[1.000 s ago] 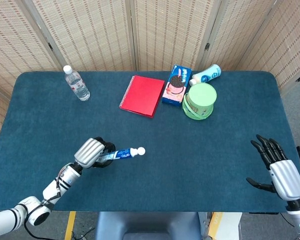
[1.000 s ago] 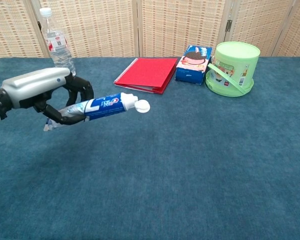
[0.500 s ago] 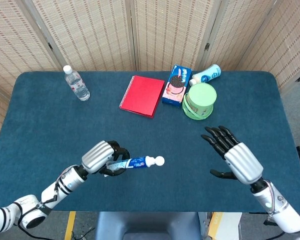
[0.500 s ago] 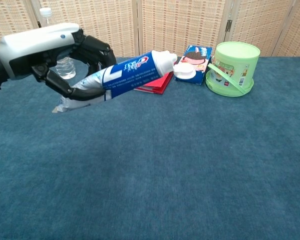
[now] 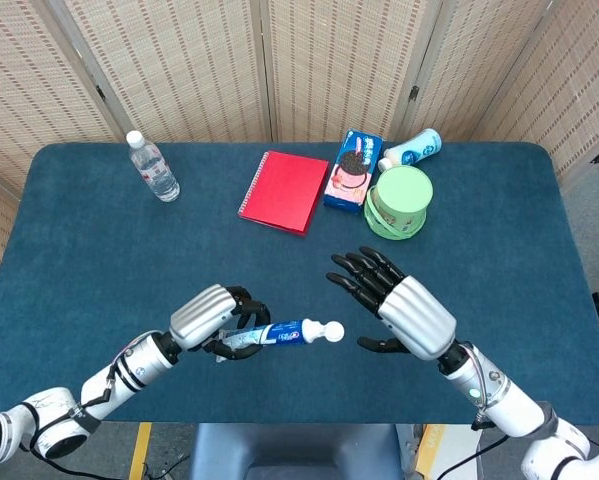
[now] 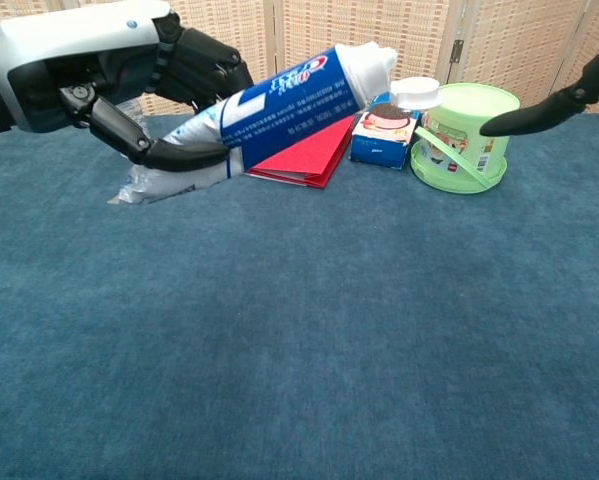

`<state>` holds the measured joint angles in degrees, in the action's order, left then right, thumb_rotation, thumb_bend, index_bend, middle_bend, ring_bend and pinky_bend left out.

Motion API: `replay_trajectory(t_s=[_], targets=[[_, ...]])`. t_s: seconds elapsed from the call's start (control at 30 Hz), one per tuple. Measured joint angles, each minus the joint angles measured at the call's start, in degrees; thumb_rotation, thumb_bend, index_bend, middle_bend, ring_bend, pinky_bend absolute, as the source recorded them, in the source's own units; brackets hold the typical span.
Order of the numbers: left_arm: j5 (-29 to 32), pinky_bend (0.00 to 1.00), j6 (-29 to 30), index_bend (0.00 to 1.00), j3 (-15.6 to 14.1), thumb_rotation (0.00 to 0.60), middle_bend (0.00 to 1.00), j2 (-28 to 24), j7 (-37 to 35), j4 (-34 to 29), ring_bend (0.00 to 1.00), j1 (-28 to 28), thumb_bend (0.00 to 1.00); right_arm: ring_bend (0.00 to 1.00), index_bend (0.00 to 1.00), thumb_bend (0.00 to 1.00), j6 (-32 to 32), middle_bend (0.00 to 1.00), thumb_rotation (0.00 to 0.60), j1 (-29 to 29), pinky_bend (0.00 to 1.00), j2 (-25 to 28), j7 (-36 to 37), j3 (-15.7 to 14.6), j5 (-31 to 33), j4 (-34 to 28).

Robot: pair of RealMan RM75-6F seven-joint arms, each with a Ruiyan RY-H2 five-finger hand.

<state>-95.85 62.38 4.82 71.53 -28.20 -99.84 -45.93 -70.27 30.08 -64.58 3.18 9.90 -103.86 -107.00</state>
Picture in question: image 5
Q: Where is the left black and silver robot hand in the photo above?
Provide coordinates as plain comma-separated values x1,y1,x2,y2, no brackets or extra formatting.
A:
169,283,273,362

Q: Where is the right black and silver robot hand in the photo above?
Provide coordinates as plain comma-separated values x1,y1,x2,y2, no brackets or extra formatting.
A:
326,246,458,361

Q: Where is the blue and white toothpaste tube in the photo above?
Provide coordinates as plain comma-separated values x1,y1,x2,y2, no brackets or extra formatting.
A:
218,318,328,352

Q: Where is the blue table cloth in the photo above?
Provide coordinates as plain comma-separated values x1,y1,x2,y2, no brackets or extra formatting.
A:
0,142,599,427

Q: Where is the yellow and white board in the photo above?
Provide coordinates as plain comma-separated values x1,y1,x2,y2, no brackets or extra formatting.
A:
414,424,446,475

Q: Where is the red spiral notebook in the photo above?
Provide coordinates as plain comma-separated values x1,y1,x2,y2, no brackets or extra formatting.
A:
237,150,330,238

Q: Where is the clear plastic water bottle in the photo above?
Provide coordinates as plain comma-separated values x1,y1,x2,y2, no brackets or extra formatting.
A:
125,130,181,203

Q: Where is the blue cookie box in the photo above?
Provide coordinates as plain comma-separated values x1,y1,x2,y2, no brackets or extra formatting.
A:
322,128,384,215

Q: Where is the grey-blue robot torso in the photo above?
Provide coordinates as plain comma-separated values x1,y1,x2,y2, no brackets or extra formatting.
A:
188,423,405,480

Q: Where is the white and teal bottle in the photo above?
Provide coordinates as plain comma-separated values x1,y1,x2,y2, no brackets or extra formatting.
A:
377,128,443,172

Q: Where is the green lidded bucket with handle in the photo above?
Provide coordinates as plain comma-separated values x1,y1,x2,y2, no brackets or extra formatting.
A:
363,165,434,241

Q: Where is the black floor cable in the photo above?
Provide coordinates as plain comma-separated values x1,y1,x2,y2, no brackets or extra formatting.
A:
142,452,191,477

